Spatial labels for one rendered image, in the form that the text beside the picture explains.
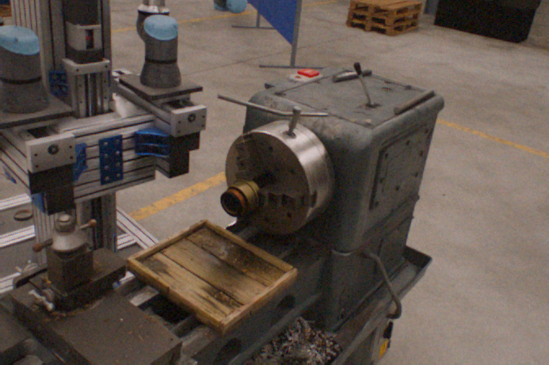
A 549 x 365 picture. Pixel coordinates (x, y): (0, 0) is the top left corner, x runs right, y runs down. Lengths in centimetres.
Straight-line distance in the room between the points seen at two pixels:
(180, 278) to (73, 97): 80
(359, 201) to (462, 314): 155
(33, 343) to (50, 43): 103
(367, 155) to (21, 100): 103
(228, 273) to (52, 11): 103
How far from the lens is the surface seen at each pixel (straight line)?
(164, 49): 197
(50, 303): 126
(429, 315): 296
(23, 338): 135
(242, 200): 143
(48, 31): 197
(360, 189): 158
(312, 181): 146
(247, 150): 150
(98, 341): 122
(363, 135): 153
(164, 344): 120
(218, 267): 153
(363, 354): 223
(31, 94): 178
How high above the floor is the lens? 181
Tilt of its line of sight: 26 degrees down
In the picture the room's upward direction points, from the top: 6 degrees clockwise
